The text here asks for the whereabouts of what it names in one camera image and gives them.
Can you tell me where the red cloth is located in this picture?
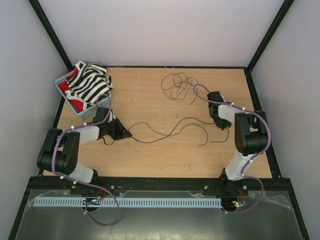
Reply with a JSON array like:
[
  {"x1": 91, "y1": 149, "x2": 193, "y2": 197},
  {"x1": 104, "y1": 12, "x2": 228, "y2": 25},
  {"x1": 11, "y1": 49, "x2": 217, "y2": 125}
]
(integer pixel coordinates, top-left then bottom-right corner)
[{"x1": 58, "y1": 68, "x2": 88, "y2": 113}]

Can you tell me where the light blue slotted cable duct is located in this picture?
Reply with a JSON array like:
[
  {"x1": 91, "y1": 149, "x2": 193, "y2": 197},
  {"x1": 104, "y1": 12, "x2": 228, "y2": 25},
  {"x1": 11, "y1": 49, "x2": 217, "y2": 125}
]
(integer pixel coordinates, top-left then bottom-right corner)
[{"x1": 33, "y1": 197, "x2": 222, "y2": 209}]

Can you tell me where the zebra striped cloth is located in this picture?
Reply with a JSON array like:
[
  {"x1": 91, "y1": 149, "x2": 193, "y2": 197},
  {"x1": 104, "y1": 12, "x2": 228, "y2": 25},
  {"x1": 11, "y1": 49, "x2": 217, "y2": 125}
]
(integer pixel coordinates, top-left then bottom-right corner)
[{"x1": 66, "y1": 61, "x2": 113, "y2": 105}]

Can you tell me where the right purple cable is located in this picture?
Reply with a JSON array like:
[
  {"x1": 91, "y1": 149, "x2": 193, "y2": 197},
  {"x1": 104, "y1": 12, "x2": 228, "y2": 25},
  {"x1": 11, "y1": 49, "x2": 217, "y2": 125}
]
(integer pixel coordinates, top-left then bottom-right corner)
[{"x1": 192, "y1": 83, "x2": 272, "y2": 215}]

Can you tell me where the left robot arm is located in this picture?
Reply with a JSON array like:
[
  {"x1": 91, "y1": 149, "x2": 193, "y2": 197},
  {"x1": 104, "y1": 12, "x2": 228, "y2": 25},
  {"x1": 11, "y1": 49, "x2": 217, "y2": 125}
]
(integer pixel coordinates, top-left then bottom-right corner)
[{"x1": 37, "y1": 107, "x2": 132, "y2": 194}]

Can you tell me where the purple cable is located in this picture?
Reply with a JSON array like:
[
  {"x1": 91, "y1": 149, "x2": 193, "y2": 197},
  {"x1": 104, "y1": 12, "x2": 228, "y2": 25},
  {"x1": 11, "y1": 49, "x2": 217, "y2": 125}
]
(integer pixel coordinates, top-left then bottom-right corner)
[
  {"x1": 51, "y1": 93, "x2": 121, "y2": 227},
  {"x1": 192, "y1": 83, "x2": 272, "y2": 215}
]

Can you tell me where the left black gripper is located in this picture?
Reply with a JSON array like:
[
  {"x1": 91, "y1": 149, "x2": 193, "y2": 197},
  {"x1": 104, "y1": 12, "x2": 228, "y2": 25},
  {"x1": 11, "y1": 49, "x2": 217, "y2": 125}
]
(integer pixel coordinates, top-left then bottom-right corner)
[{"x1": 105, "y1": 116, "x2": 132, "y2": 141}]

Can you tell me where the light blue plastic basket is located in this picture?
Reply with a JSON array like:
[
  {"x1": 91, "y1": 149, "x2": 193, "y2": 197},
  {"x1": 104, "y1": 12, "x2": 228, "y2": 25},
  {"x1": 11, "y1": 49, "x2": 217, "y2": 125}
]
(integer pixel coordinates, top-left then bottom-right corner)
[{"x1": 54, "y1": 73, "x2": 113, "y2": 120}]

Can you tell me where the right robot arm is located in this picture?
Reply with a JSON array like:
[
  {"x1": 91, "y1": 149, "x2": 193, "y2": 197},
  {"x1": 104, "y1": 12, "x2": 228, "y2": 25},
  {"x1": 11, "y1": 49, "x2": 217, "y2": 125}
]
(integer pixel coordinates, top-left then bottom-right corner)
[{"x1": 207, "y1": 91, "x2": 271, "y2": 195}]

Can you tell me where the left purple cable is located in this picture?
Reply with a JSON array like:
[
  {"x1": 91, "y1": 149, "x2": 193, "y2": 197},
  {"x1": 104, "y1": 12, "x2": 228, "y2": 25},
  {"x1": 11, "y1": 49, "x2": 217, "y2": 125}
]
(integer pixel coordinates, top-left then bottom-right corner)
[{"x1": 51, "y1": 93, "x2": 121, "y2": 227}]

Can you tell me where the wire bundle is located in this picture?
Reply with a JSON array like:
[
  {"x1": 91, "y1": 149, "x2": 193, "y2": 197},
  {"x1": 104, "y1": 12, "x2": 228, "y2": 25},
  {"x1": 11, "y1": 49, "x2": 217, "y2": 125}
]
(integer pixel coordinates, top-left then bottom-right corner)
[{"x1": 160, "y1": 65, "x2": 208, "y2": 106}]

